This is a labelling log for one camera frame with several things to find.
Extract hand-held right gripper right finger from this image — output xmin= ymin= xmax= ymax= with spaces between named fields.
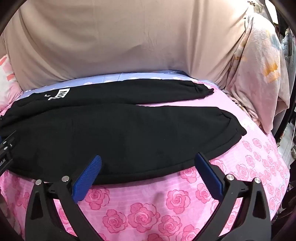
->
xmin=194 ymin=152 xmax=271 ymax=241

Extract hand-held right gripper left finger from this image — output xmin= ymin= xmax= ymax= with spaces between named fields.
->
xmin=25 ymin=155 xmax=103 ymax=241

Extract black pants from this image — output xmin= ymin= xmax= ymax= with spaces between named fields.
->
xmin=0 ymin=79 xmax=247 ymax=186

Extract pink rose print bedsheet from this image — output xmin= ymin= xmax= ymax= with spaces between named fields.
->
xmin=0 ymin=73 xmax=290 ymax=241

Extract pink patterned pillow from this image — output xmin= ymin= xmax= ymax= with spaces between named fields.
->
xmin=0 ymin=54 xmax=23 ymax=109

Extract pale floral blanket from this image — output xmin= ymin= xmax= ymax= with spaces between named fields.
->
xmin=223 ymin=14 xmax=290 ymax=135

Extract beige cloth cover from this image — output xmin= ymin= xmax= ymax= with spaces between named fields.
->
xmin=3 ymin=0 xmax=252 ymax=91

